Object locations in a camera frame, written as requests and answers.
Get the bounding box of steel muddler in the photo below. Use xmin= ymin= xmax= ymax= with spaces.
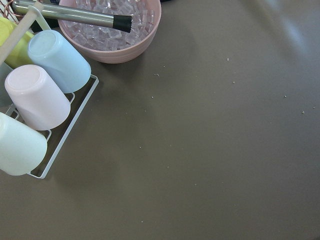
xmin=11 ymin=0 xmax=132 ymax=33

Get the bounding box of pink bowl with ice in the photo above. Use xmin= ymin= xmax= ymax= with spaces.
xmin=58 ymin=0 xmax=162 ymax=64

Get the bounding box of pink cup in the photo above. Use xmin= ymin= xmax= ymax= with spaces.
xmin=4 ymin=64 xmax=71 ymax=131

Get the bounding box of light blue cup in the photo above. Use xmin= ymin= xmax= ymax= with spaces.
xmin=27 ymin=30 xmax=92 ymax=94

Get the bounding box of yellow cup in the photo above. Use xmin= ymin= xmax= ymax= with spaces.
xmin=0 ymin=17 xmax=34 ymax=69

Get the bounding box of grey cup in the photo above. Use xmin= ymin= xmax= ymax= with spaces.
xmin=0 ymin=62 xmax=13 ymax=108

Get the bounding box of white wire cup rack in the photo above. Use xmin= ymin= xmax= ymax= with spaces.
xmin=3 ymin=73 xmax=100 ymax=180

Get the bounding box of white cup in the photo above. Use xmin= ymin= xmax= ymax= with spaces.
xmin=0 ymin=113 xmax=48 ymax=176

